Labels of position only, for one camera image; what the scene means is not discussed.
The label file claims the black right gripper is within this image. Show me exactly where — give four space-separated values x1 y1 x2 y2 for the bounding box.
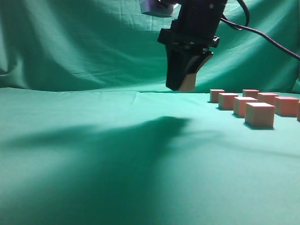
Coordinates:
157 0 227 91

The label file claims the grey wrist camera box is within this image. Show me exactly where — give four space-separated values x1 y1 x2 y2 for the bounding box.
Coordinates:
139 0 179 18

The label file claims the green cloth backdrop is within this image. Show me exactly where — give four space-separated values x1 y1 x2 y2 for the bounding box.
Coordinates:
0 0 300 225

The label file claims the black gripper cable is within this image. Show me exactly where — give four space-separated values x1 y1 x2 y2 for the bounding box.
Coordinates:
220 0 300 60

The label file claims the pink cube column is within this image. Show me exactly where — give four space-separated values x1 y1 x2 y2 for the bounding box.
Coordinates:
245 102 275 128
257 92 279 105
178 74 197 92
210 89 225 103
242 89 260 98
297 101 300 122
233 97 257 117
218 92 239 110
274 96 300 117

